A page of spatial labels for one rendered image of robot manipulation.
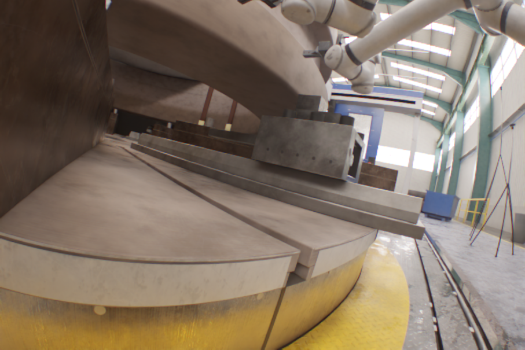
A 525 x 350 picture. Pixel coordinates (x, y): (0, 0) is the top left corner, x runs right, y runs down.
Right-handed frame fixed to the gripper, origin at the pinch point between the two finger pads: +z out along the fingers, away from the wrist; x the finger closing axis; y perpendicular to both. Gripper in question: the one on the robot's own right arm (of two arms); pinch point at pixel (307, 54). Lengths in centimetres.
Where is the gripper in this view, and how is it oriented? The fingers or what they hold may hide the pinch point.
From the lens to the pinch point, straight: 116.0
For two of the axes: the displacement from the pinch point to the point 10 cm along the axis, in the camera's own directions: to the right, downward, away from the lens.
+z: -7.9, -1.6, 5.9
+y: -2.4, 9.7, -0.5
